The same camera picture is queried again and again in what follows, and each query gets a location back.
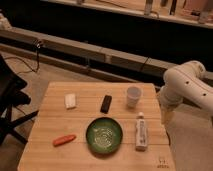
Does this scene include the black office chair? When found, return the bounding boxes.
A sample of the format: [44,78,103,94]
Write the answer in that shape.
[0,54,38,145]

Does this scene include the white tube with label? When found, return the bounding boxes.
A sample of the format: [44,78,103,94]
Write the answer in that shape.
[135,112,148,151]

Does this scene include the wooden table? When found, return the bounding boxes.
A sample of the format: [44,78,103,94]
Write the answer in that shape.
[18,82,176,171]

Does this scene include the small black box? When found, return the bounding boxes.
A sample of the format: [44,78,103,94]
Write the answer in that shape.
[100,95,112,114]

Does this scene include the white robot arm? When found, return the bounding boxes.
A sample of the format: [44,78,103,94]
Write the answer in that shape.
[158,61,213,125]

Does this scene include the translucent plastic cup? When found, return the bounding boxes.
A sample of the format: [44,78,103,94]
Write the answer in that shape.
[126,86,142,108]

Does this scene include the green ceramic bowl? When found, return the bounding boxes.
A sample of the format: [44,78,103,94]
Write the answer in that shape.
[85,117,123,155]

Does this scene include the black floor cable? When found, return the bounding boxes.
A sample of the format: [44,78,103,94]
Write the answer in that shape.
[3,41,44,75]

